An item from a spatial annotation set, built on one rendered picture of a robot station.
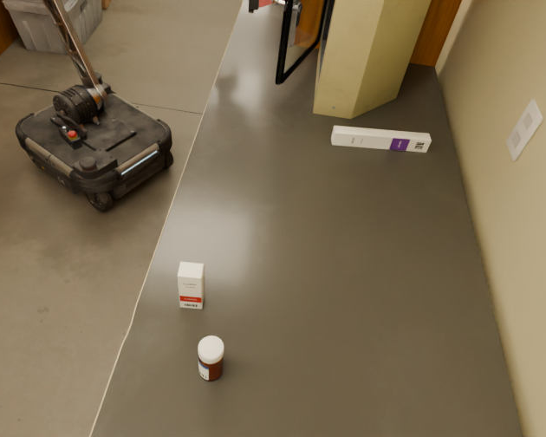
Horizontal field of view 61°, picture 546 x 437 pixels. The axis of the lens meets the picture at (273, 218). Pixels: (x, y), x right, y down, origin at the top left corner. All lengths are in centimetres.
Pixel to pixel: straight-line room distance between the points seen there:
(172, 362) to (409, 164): 78
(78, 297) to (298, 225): 126
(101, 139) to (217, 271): 149
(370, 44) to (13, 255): 172
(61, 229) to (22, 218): 20
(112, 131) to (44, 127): 32
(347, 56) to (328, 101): 14
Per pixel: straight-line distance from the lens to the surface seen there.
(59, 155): 231
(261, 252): 97
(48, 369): 196
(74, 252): 222
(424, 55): 170
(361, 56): 125
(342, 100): 132
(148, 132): 237
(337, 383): 85
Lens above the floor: 171
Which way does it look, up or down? 49 degrees down
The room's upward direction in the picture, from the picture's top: 9 degrees clockwise
